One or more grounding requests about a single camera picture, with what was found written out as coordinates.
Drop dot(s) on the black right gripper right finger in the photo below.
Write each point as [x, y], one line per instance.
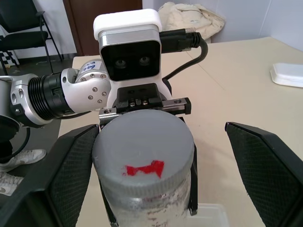
[267, 172]

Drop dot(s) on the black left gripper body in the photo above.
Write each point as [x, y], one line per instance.
[139, 94]

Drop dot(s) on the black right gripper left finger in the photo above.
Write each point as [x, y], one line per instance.
[59, 179]

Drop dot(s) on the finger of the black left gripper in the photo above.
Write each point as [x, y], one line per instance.
[110, 214]
[195, 186]

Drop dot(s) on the clear plastic jar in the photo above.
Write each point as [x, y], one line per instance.
[154, 212]

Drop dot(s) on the grey jar lid red mark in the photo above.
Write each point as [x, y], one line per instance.
[142, 146]

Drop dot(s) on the clear plastic box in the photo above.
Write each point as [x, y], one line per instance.
[213, 216]

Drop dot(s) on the white plastic box lid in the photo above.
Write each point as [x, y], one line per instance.
[287, 74]

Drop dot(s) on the white grey sneaker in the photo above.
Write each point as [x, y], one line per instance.
[26, 157]
[8, 183]

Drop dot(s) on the dark round robot body part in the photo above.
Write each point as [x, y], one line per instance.
[6, 139]

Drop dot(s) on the brown wooden door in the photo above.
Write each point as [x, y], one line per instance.
[80, 26]

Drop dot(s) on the cream white jacket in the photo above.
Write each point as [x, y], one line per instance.
[189, 16]

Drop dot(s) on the black white checkerboard panel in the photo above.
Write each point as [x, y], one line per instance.
[8, 59]

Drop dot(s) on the black chair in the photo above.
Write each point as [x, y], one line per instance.
[21, 21]

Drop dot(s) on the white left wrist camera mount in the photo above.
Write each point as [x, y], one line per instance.
[129, 42]

